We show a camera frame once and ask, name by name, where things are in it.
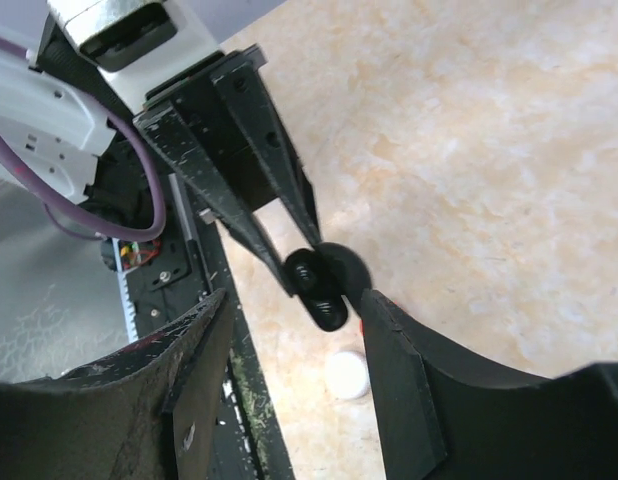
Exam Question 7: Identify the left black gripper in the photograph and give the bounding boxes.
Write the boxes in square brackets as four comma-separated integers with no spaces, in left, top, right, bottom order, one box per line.
[134,45,322,296]

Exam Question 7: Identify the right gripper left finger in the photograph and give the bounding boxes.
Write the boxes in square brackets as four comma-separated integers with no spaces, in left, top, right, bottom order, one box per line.
[0,288,235,480]

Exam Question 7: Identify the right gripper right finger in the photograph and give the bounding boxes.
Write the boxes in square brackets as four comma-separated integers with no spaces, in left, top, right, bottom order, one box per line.
[361,291,618,479]

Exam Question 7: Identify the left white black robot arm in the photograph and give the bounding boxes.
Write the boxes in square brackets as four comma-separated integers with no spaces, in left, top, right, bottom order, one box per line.
[0,28,321,295]

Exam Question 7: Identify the white slotted cable duct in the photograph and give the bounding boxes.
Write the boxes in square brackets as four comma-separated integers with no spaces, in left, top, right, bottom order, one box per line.
[112,238,139,343]

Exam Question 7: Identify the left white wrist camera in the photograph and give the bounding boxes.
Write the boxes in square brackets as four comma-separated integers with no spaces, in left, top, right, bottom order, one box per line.
[47,0,220,114]

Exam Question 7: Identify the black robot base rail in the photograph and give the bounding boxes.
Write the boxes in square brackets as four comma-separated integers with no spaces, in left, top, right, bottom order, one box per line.
[119,174,294,479]

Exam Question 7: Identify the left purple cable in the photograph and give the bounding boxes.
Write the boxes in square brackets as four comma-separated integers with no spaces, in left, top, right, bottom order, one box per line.
[0,32,168,242]

